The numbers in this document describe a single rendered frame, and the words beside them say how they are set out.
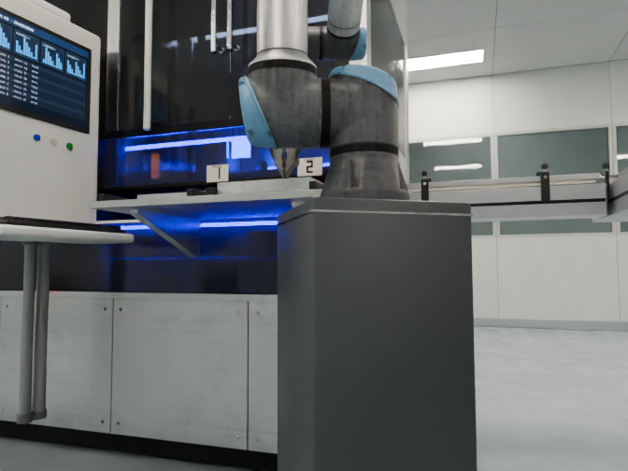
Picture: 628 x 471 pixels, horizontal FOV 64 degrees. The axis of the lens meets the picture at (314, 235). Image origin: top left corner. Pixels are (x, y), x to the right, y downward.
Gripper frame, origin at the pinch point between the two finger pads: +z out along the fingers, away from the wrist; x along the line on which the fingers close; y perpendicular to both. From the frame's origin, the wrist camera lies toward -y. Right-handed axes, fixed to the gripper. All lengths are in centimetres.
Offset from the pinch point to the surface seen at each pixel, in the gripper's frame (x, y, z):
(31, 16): 90, 6, -55
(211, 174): 42, 38, -8
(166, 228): 46, 18, 12
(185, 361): 51, 37, 58
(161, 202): 34.7, -1.8, 6.5
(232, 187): 14.9, 0.7, 2.8
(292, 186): -1.8, 0.5, 3.2
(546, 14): -107, 367, -197
